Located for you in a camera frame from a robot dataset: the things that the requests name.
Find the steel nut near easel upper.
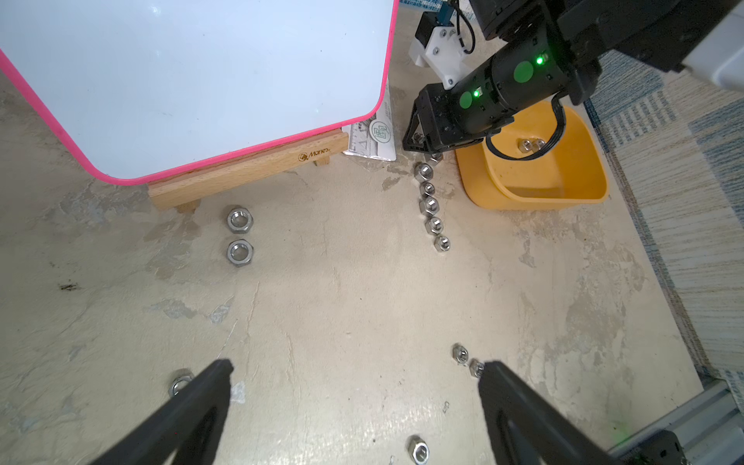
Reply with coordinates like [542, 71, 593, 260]
[226, 207, 254, 234]

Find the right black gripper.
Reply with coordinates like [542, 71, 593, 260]
[402, 83, 517, 154]

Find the yellow plastic storage box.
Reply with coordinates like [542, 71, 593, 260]
[455, 101, 610, 210]

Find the pink framed whiteboard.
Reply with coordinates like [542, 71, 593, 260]
[1, 1, 398, 185]

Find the steel nut near easel lower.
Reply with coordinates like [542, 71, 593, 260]
[227, 239, 254, 267]

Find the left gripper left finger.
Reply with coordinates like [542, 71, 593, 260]
[94, 360, 234, 464]

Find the white ruler package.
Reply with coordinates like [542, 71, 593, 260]
[342, 84, 397, 162]

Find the steel nut easel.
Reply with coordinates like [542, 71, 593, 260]
[226, 207, 254, 234]
[227, 239, 254, 267]

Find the wooden whiteboard easel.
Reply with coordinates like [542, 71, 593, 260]
[147, 129, 349, 211]

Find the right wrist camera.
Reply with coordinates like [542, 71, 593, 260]
[409, 3, 473, 90]

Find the steel nut pair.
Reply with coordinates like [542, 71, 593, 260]
[451, 344, 470, 365]
[468, 358, 484, 379]

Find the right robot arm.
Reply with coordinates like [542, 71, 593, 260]
[402, 0, 743, 159]

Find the steel nut pair right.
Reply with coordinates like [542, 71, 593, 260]
[468, 358, 484, 379]

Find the steel cap nut row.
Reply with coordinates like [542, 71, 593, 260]
[434, 234, 451, 252]
[420, 181, 436, 198]
[425, 216, 444, 236]
[414, 163, 434, 183]
[420, 196, 440, 217]

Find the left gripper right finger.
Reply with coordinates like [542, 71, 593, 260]
[478, 362, 616, 464]

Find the steel nut pair left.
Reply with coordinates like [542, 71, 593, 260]
[451, 344, 470, 365]

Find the steel nut front centre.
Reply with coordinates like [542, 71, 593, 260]
[407, 435, 430, 465]

